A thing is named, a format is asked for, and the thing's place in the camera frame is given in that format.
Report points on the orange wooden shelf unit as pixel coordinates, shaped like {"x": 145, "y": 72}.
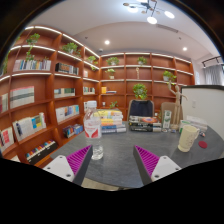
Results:
{"x": 43, "y": 100}

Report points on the small round printed badge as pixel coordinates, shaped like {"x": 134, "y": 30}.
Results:
{"x": 173, "y": 130}
{"x": 165, "y": 130}

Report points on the dark office chair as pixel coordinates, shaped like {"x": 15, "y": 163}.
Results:
{"x": 140, "y": 108}

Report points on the ceiling air vent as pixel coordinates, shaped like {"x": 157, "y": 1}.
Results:
{"x": 174, "y": 28}

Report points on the clear plastic water bottle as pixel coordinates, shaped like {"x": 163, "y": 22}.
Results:
{"x": 92, "y": 130}

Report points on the recessed ceiling lights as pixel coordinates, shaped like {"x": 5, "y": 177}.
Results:
{"x": 107, "y": 42}

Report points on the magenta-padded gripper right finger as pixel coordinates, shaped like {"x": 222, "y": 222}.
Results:
{"x": 163, "y": 166}

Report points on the green white box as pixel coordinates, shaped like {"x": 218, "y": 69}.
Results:
{"x": 182, "y": 122}

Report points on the white wall outlet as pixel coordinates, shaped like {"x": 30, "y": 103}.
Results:
{"x": 194, "y": 103}

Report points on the small blue red oval object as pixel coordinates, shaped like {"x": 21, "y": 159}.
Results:
{"x": 202, "y": 134}

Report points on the tall green white carton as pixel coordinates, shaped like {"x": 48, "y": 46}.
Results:
{"x": 167, "y": 119}

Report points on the black track light rail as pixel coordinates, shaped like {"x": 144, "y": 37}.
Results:
{"x": 211, "y": 60}

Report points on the colourful book stack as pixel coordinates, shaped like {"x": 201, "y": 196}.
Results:
{"x": 111, "y": 121}

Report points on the branched ceiling lamp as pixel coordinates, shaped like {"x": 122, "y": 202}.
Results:
{"x": 148, "y": 10}

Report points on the wooden artist mannequin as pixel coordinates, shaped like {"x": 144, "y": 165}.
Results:
{"x": 176, "y": 100}

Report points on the grey curtain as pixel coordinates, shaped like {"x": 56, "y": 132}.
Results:
{"x": 213, "y": 75}

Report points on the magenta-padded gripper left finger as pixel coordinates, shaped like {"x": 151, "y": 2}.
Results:
{"x": 60, "y": 165}

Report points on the cream ceramic mug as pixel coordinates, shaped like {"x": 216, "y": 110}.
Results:
{"x": 186, "y": 138}

